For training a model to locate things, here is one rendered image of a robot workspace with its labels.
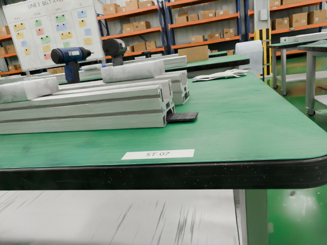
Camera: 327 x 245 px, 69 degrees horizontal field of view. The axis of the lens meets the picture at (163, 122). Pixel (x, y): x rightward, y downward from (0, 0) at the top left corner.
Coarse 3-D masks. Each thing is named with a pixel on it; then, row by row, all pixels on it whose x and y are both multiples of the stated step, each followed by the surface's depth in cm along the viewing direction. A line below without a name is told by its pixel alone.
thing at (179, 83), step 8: (168, 72) 72; (176, 72) 71; (184, 72) 70; (128, 80) 68; (136, 80) 67; (144, 80) 66; (152, 80) 66; (176, 80) 65; (184, 80) 70; (64, 88) 75; (72, 88) 74; (80, 88) 73; (176, 88) 64; (184, 88) 70; (176, 96) 65; (184, 96) 73; (176, 104) 66
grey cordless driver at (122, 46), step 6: (108, 42) 81; (114, 42) 81; (120, 42) 86; (108, 48) 82; (114, 48) 82; (120, 48) 84; (126, 48) 93; (108, 54) 83; (114, 54) 83; (120, 54) 88; (114, 60) 86; (120, 60) 87; (114, 66) 87
